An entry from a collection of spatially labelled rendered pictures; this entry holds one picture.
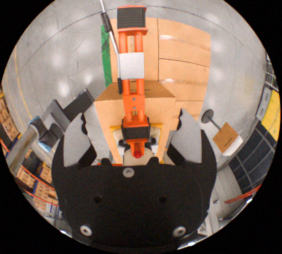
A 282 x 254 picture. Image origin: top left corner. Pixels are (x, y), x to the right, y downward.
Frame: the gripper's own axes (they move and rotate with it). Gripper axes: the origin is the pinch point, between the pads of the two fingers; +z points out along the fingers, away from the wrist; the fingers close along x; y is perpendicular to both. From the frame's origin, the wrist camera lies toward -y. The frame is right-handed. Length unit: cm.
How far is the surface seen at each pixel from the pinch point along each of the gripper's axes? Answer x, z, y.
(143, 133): 3.0, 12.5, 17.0
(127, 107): -1.5, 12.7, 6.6
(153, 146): 10.5, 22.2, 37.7
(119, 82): -3.2, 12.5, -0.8
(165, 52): 28, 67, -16
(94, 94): -63, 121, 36
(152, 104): 8.7, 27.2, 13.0
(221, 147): 135, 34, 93
